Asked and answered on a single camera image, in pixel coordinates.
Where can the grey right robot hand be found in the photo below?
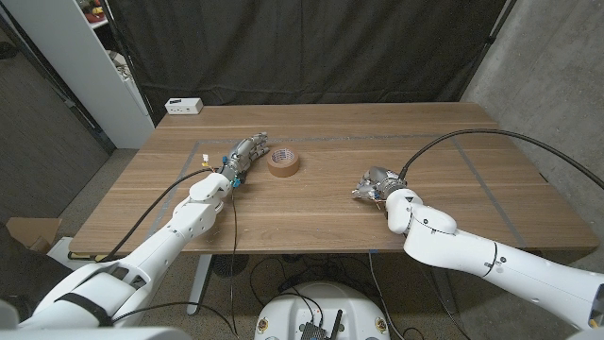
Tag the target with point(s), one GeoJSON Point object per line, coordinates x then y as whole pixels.
{"type": "Point", "coordinates": [383, 181]}

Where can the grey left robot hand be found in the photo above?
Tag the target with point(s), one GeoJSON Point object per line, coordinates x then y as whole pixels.
{"type": "Point", "coordinates": [243, 156]}

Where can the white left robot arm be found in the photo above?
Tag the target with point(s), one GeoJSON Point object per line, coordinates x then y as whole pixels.
{"type": "Point", "coordinates": [193, 217]}

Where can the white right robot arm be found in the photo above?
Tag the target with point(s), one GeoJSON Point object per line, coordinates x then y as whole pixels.
{"type": "Point", "coordinates": [472, 255]}

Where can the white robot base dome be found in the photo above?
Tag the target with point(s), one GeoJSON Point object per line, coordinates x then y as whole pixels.
{"type": "Point", "coordinates": [292, 316]}

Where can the brown tape roll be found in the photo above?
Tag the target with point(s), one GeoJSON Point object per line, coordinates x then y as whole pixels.
{"type": "Point", "coordinates": [283, 171]}

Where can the white power strip box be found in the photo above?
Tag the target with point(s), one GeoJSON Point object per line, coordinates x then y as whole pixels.
{"type": "Point", "coordinates": [184, 106]}

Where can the black round perforated disc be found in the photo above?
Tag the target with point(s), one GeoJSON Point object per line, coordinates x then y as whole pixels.
{"type": "Point", "coordinates": [229, 265]}

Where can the black fabric backdrop curtain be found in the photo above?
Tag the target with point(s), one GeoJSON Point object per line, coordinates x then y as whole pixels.
{"type": "Point", "coordinates": [307, 47]}

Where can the white table leg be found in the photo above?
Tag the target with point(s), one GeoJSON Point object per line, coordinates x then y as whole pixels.
{"type": "Point", "coordinates": [199, 283]}

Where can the black antenna module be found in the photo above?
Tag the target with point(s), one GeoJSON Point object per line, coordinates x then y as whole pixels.
{"type": "Point", "coordinates": [311, 331]}

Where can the white cabinet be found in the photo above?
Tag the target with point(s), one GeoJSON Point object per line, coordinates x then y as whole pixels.
{"type": "Point", "coordinates": [85, 71]}

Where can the red plastic item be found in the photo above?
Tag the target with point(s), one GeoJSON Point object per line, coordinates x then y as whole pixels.
{"type": "Point", "coordinates": [95, 18]}

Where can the white flat box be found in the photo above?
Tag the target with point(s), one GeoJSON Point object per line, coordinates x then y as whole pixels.
{"type": "Point", "coordinates": [61, 250]}

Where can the brown cardboard box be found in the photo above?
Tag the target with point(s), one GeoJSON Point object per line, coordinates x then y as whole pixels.
{"type": "Point", "coordinates": [33, 231]}

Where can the black fabric mass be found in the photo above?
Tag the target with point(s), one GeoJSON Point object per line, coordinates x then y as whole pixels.
{"type": "Point", "coordinates": [28, 274]}

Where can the black backdrop frame pole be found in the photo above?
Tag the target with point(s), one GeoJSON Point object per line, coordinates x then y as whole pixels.
{"type": "Point", "coordinates": [501, 21]}

